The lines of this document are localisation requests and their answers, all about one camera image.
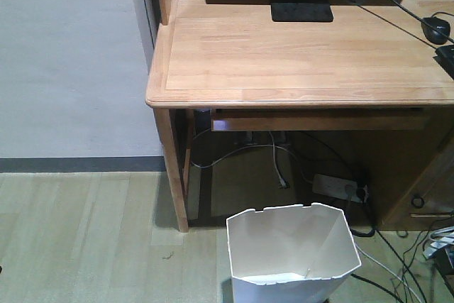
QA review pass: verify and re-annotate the grey cable under desk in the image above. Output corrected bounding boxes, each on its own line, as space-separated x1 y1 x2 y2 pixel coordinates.
191 128 313 190

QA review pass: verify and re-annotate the black cable on floor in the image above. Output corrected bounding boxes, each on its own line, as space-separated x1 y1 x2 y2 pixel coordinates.
349 189 454 303

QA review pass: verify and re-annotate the white plastic trash bin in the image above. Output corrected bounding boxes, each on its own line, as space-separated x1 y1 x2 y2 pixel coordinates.
226 203 362 302

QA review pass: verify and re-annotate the wooden desk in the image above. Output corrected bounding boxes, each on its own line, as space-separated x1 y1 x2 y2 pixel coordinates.
145 0 453 231

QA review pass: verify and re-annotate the black computer mouse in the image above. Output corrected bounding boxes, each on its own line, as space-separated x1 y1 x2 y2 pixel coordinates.
421 16 450 45

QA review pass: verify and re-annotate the black keyboard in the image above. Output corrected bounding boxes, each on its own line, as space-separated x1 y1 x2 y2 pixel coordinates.
434 45 454 79

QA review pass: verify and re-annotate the black monitor stand base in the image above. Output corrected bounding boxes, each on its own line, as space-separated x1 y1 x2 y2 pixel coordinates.
270 0 334 23

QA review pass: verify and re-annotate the white power strip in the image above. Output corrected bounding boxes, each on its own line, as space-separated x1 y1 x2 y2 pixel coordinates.
312 174 369 203

